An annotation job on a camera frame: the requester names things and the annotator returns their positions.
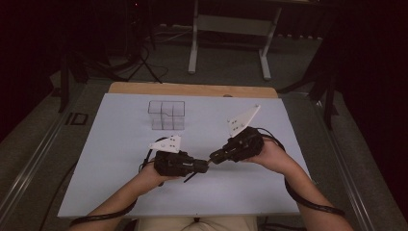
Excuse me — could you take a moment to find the white metal desk frame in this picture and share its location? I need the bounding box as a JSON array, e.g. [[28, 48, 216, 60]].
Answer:
[[188, 0, 321, 82]]

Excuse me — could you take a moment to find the person's right hand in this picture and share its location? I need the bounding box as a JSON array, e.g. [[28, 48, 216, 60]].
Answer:
[[244, 139, 301, 176]]

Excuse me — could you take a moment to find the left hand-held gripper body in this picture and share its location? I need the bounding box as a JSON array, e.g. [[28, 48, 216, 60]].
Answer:
[[148, 135, 193, 177]]

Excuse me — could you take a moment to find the black floor socket plate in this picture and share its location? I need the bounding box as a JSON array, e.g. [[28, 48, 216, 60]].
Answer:
[[64, 112, 89, 126]]

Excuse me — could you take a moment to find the black tripod stand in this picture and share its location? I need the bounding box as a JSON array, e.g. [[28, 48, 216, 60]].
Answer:
[[126, 0, 164, 85]]

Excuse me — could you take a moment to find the metal floor rail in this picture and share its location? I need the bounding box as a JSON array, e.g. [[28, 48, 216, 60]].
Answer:
[[312, 99, 374, 231], [0, 92, 85, 222]]

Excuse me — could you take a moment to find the right hand-held gripper cable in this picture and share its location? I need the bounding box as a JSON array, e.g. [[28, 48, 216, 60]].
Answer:
[[256, 127, 346, 217]]

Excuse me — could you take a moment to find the left hand-held gripper cable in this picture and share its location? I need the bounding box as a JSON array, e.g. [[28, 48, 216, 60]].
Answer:
[[68, 137, 168, 227]]

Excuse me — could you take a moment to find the white power strip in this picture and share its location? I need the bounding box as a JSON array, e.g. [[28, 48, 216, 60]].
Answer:
[[159, 22, 193, 33]]

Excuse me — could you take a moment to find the white table cover board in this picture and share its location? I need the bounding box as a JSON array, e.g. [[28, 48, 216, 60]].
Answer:
[[57, 92, 311, 219]]

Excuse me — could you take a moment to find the person's left hand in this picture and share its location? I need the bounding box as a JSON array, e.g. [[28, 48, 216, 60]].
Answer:
[[138, 162, 181, 193]]

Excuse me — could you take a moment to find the person's lap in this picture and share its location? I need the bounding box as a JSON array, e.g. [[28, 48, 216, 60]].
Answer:
[[133, 215, 259, 231]]

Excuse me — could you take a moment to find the hand-held gripper cable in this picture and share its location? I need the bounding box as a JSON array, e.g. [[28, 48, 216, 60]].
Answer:
[[68, 137, 168, 227], [256, 127, 346, 217]]

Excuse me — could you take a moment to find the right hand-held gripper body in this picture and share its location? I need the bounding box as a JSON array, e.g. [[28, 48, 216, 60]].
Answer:
[[224, 104, 266, 162]]

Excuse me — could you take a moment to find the clear acrylic pen holder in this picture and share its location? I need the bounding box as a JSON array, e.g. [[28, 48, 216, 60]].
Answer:
[[147, 100, 187, 132]]

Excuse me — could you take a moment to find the black metal stand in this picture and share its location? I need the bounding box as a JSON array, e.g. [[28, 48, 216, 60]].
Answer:
[[57, 47, 90, 114], [277, 47, 340, 131]]

